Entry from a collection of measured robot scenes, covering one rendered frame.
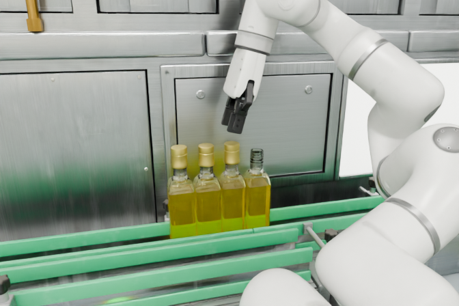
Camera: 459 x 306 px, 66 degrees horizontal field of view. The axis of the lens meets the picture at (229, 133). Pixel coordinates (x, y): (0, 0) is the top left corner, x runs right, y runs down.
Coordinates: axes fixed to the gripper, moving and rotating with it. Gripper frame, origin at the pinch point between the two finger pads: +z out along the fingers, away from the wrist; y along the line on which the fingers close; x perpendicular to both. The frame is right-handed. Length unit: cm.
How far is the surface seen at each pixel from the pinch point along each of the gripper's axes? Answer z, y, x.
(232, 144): 4.9, 1.0, 1.0
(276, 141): 5.7, -12.6, 17.3
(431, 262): 26, 6, 62
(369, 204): 15.6, -3.1, 44.1
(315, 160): 8.7, -12.5, 30.2
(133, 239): 32.7, -3.2, -14.8
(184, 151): 8.3, 1.3, -9.0
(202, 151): 7.5, 1.6, -5.2
